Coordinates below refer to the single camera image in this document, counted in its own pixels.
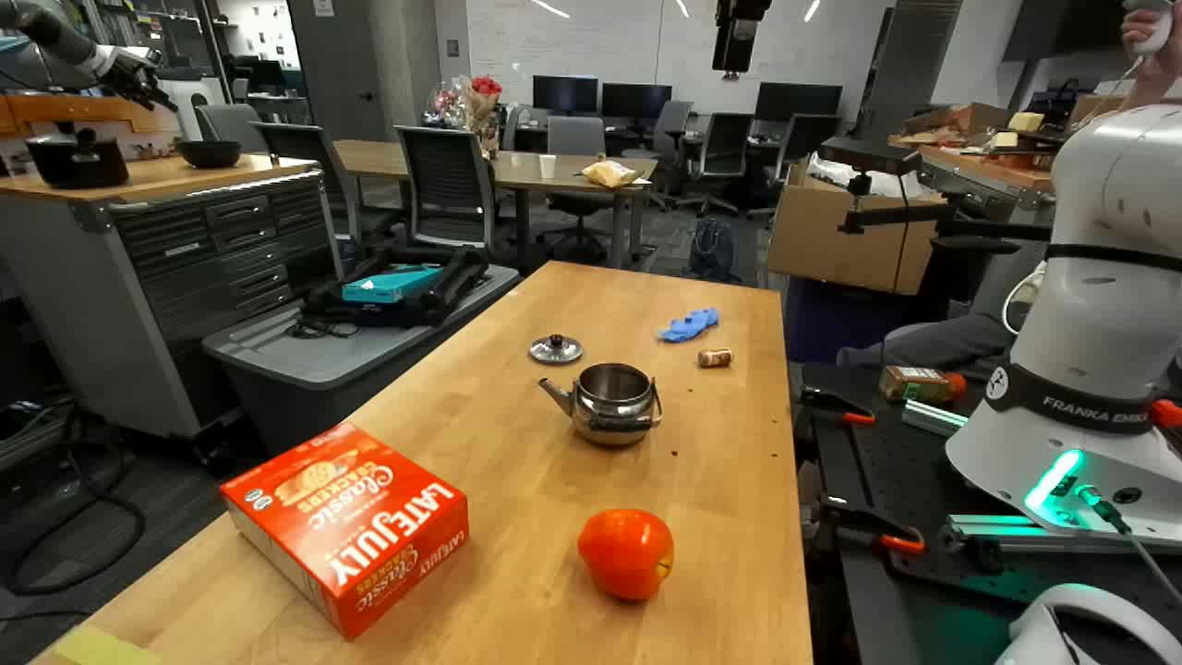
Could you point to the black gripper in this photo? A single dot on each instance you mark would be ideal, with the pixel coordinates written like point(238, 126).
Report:
point(741, 18)

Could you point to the silver teapot lid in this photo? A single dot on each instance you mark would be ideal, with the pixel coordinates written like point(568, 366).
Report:
point(554, 351)

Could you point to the grey background robot arm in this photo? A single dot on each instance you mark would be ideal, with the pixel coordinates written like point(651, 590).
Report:
point(60, 40)

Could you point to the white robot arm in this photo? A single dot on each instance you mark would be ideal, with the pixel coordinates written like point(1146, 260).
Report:
point(1111, 309)

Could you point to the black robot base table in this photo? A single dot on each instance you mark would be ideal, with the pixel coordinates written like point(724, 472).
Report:
point(887, 476)

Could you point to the silver metal teapot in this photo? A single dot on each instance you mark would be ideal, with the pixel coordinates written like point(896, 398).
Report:
point(611, 407)

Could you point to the black computer monitor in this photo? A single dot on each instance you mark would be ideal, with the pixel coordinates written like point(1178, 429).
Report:
point(564, 93)
point(800, 100)
point(638, 100)

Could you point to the black office chair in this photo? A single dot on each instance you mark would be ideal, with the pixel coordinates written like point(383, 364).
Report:
point(309, 154)
point(724, 149)
point(808, 137)

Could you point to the yellow bag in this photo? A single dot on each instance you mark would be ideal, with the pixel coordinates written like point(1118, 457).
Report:
point(607, 176)

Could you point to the wooden meeting table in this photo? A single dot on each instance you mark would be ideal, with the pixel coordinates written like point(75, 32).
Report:
point(541, 169)

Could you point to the flower gift bouquet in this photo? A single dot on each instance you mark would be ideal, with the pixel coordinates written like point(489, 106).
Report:
point(475, 112)

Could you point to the blue cloth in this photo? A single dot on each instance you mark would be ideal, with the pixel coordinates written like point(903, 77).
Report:
point(688, 327)

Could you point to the grey mesh office chair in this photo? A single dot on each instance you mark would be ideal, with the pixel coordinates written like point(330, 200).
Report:
point(443, 186)

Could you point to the black backpack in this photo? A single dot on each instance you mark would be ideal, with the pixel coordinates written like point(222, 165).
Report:
point(457, 291)

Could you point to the teal case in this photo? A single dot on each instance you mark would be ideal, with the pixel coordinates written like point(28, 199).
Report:
point(390, 287)

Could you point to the orange-red toy tomato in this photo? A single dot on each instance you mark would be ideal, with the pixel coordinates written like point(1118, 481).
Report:
point(627, 557)

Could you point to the grey plastic tote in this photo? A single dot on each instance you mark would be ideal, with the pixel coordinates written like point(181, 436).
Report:
point(319, 372)

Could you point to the black bowl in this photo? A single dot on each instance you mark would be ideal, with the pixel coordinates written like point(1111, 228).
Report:
point(208, 154)

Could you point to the orange cracker box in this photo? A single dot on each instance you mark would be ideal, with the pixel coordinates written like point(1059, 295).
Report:
point(344, 529)

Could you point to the grey drawer cabinet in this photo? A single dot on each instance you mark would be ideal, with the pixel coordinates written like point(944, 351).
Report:
point(159, 296)

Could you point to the black pot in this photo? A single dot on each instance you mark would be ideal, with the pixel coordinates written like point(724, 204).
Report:
point(75, 159)

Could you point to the yellow-green pad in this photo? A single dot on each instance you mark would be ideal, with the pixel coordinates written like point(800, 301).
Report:
point(105, 649)

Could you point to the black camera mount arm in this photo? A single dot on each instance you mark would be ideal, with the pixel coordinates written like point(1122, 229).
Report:
point(936, 215)

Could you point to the aluminium extrusion rail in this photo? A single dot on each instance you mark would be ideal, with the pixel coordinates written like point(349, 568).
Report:
point(1008, 529)

